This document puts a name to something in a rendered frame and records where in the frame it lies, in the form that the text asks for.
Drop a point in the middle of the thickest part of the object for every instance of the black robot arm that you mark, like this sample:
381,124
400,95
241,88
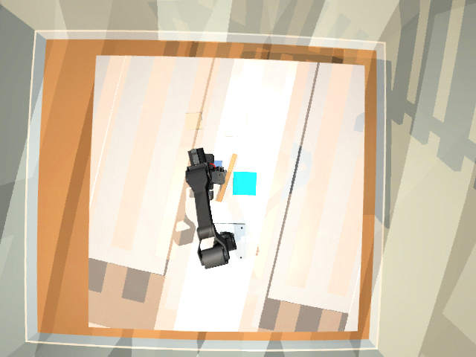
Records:
198,177

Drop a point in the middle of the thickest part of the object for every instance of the light wooden curved bar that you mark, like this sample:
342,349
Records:
228,174

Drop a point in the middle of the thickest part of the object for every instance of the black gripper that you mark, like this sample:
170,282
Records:
210,159

